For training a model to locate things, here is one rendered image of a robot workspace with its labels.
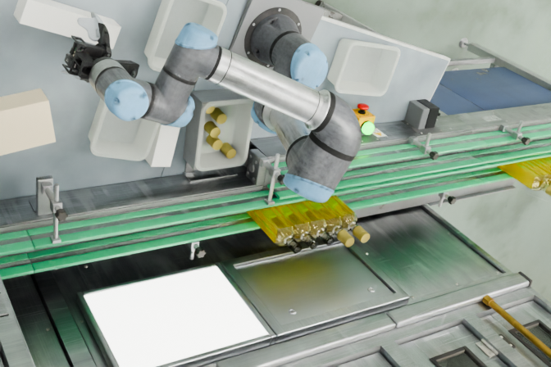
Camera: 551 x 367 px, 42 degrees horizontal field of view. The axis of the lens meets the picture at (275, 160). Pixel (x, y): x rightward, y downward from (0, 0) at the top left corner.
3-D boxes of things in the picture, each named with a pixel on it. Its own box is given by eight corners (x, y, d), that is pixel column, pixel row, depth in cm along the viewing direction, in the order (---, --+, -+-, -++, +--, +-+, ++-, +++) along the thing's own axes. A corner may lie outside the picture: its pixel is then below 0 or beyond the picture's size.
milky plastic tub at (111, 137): (78, 140, 196) (88, 155, 190) (102, 66, 189) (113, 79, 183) (134, 148, 207) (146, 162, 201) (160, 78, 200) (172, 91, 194)
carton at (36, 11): (20, -10, 168) (27, -2, 163) (113, 19, 183) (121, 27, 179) (13, 15, 169) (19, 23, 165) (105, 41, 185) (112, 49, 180)
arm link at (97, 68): (134, 70, 147) (122, 105, 149) (127, 61, 150) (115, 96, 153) (101, 62, 142) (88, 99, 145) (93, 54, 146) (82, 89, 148)
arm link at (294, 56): (315, 39, 204) (340, 59, 195) (292, 79, 208) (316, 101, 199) (284, 26, 197) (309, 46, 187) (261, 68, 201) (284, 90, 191)
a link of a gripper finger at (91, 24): (78, -1, 157) (81, 33, 153) (102, 6, 161) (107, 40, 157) (72, 7, 159) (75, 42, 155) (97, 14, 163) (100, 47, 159)
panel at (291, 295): (75, 301, 191) (120, 390, 167) (75, 292, 190) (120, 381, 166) (343, 241, 238) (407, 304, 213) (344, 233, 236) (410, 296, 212)
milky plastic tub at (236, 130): (182, 159, 215) (194, 173, 209) (190, 91, 205) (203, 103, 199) (233, 152, 224) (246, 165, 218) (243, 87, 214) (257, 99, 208)
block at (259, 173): (243, 175, 223) (254, 187, 218) (248, 149, 219) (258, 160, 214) (252, 174, 225) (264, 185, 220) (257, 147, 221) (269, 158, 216)
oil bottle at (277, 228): (243, 210, 222) (279, 250, 206) (247, 196, 219) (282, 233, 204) (259, 208, 225) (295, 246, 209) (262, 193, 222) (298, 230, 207)
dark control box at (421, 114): (403, 120, 259) (417, 129, 253) (408, 99, 255) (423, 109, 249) (420, 117, 263) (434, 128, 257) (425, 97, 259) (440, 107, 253)
